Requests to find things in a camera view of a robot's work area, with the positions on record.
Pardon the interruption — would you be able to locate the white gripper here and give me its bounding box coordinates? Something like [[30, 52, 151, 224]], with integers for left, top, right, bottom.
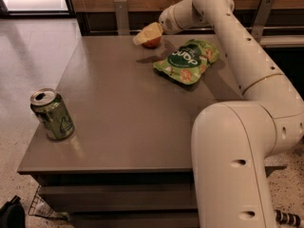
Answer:
[[133, 6, 179, 46]]

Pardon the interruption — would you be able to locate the red orange apple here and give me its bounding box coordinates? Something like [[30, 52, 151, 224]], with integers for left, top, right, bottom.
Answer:
[[142, 36, 161, 48]]

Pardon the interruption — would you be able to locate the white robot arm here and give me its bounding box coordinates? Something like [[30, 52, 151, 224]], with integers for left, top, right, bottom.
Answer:
[[133, 0, 304, 228]]

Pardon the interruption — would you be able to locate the green soda can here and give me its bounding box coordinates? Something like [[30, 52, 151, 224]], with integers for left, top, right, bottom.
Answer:
[[30, 88, 75, 141]]

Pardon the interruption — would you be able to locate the green chip bag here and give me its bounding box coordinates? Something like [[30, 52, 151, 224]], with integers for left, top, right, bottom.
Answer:
[[153, 39, 219, 86]]

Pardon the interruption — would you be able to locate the grey drawer cabinet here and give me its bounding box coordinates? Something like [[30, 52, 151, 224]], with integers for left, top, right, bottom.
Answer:
[[19, 35, 243, 228]]

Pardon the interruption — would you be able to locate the black bag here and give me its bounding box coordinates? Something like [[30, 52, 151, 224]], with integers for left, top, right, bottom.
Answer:
[[0, 196, 26, 228]]

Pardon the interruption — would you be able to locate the left metal wall bracket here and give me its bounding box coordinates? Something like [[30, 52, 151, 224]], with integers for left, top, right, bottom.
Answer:
[[114, 0, 130, 35]]

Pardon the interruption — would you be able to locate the metal wall bracket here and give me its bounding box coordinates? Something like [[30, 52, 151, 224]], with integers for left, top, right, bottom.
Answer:
[[114, 0, 130, 35], [251, 0, 276, 43]]

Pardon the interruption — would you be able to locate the right metal wall bracket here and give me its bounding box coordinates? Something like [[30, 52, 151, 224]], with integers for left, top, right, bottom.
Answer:
[[251, 0, 276, 43]]

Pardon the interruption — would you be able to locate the wire basket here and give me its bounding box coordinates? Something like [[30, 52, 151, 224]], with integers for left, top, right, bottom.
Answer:
[[28, 186, 68, 221]]

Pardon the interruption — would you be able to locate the black white striped cable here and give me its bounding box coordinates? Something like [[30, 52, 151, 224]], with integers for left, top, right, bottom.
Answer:
[[275, 209, 304, 228]]

